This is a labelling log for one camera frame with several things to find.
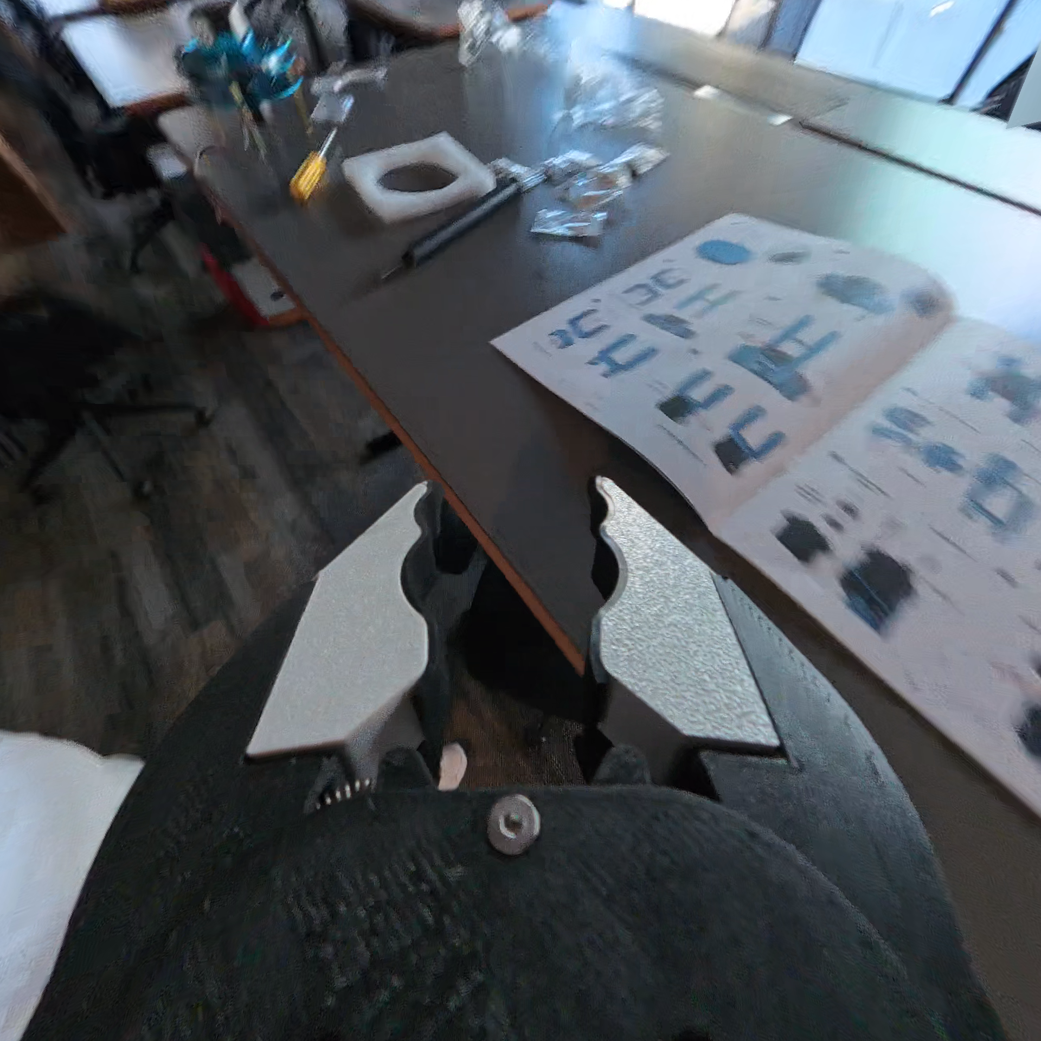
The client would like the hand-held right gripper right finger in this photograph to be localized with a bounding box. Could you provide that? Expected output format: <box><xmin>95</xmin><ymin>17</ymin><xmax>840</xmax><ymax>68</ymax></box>
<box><xmin>573</xmin><ymin>475</ymin><xmax>783</xmax><ymax>786</ymax></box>

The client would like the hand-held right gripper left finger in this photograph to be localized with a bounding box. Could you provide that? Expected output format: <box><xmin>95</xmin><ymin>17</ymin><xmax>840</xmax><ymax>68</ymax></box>
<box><xmin>244</xmin><ymin>480</ymin><xmax>473</xmax><ymax>794</ymax></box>

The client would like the black screwdriver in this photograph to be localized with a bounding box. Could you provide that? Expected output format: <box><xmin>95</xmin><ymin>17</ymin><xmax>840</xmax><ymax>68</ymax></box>
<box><xmin>381</xmin><ymin>177</ymin><xmax>522</xmax><ymax>281</ymax></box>

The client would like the yellow-handled screwdriver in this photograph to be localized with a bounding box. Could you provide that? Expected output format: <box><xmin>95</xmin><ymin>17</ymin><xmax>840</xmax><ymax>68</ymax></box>
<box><xmin>288</xmin><ymin>126</ymin><xmax>343</xmax><ymax>204</ymax></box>

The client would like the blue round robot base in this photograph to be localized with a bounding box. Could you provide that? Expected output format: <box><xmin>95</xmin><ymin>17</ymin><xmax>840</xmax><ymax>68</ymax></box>
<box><xmin>177</xmin><ymin>28</ymin><xmax>306</xmax><ymax>107</ymax></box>

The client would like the dark grey desk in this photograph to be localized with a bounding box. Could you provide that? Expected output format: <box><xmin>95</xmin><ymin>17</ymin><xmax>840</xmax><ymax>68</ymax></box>
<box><xmin>158</xmin><ymin>12</ymin><xmax>1041</xmax><ymax>1041</ymax></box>

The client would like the open instruction booklet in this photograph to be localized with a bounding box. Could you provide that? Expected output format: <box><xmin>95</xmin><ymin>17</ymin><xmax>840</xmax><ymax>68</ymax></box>
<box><xmin>490</xmin><ymin>213</ymin><xmax>1041</xmax><ymax>814</ymax></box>

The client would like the red and white box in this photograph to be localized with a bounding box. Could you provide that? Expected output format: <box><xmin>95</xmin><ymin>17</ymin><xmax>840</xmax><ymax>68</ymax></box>
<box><xmin>202</xmin><ymin>244</ymin><xmax>309</xmax><ymax>329</ymax></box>

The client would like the person's white shirt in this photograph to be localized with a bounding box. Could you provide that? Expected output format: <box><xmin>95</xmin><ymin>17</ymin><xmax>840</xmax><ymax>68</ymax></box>
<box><xmin>0</xmin><ymin>729</ymin><xmax>146</xmax><ymax>1041</ymax></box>

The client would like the black office chair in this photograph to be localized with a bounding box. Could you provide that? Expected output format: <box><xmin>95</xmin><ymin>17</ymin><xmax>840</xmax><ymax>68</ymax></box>
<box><xmin>0</xmin><ymin>285</ymin><xmax>216</xmax><ymax>497</ymax></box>

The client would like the white foam square with hole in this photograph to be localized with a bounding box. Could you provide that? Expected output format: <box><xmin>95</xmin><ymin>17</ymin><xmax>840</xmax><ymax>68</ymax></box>
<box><xmin>342</xmin><ymin>132</ymin><xmax>496</xmax><ymax>224</ymax></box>

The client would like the crumpled clear plastic wrap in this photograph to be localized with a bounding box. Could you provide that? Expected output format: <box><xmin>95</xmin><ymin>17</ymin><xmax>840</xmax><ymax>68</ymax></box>
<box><xmin>455</xmin><ymin>0</ymin><xmax>670</xmax><ymax>139</ymax></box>

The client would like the dark desk with cable hatch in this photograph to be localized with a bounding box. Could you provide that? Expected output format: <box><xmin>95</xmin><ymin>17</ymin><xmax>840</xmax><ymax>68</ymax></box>
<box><xmin>561</xmin><ymin>4</ymin><xmax>1041</xmax><ymax>216</ymax></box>

